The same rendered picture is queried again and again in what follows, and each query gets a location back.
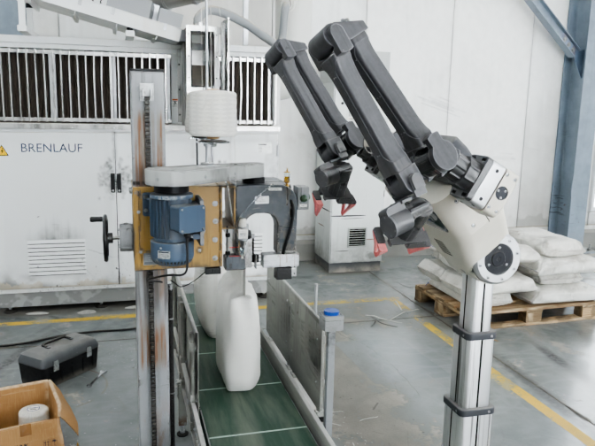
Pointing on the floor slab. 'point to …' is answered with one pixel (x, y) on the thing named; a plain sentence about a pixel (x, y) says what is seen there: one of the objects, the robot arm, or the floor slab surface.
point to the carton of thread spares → (57, 403)
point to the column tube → (153, 270)
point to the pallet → (447, 304)
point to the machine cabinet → (103, 160)
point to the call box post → (329, 381)
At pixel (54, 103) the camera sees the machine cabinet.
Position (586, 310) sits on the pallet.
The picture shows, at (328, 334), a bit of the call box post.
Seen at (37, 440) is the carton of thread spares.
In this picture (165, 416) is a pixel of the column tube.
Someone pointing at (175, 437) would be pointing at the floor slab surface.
